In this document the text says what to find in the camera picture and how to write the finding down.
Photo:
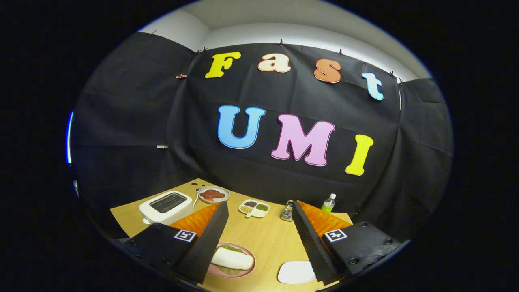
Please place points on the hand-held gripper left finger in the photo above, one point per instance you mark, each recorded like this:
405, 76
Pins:
204, 247

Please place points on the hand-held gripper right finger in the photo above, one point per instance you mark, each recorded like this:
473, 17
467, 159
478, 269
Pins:
312, 247

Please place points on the green lettuce leaf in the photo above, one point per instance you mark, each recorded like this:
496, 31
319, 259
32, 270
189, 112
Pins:
231, 247

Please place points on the toasted bread slice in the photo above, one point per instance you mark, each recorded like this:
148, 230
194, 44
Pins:
233, 258

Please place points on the small white dish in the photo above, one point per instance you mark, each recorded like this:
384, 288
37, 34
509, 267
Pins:
296, 272

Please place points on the pink plate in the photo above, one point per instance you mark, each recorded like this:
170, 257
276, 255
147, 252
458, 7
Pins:
231, 274

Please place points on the green label bottle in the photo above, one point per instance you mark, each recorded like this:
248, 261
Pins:
327, 206

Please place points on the brown meat piece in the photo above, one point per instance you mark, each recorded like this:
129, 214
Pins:
212, 194

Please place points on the beige round plate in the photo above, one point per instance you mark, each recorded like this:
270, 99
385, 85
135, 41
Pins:
227, 196

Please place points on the pale yellow beans pile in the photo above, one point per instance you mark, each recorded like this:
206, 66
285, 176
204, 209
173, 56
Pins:
246, 209

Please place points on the white divided dish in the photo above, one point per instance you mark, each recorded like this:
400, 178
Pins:
259, 213

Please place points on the green beans pile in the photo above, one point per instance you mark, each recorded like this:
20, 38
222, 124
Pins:
262, 207

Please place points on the white toaster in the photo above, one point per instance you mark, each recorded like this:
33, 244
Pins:
150, 213

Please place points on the lit monitor screen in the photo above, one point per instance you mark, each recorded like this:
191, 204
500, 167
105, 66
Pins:
69, 138

